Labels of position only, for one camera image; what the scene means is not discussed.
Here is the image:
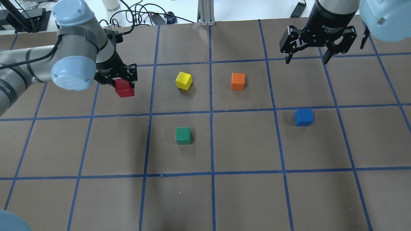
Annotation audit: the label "blue wooden block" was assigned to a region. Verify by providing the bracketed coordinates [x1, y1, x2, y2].
[294, 109, 315, 127]

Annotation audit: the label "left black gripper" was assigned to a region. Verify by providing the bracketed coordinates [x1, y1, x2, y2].
[94, 60, 138, 88]

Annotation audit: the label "orange wooden block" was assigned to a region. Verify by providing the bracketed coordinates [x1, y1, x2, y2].
[231, 73, 245, 90]

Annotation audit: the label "red wooden block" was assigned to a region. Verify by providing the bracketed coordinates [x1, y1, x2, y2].
[114, 79, 135, 98]

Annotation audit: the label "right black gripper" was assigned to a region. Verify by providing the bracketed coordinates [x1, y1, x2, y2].
[279, 5, 357, 65]

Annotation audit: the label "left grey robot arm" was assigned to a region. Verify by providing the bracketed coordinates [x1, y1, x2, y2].
[0, 0, 138, 115]

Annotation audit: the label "black power adapter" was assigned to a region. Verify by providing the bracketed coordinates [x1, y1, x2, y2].
[290, 1, 307, 18]

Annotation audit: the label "yellow wooden block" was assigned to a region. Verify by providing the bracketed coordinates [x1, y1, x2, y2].
[175, 72, 193, 91]

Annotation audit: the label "aluminium frame post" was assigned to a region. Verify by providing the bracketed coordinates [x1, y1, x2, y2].
[197, 0, 215, 26]

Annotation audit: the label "tangled black cables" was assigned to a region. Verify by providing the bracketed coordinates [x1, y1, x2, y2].
[98, 2, 195, 29]

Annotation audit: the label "green wooden block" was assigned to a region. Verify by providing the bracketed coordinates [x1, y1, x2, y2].
[175, 127, 191, 145]

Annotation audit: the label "black camera stand base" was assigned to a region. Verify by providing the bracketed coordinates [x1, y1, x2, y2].
[0, 0, 51, 34]

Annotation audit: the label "white bottle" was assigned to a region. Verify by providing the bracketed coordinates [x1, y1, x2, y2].
[102, 0, 120, 12]

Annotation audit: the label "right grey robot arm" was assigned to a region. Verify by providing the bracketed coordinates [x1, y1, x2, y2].
[279, 0, 411, 64]

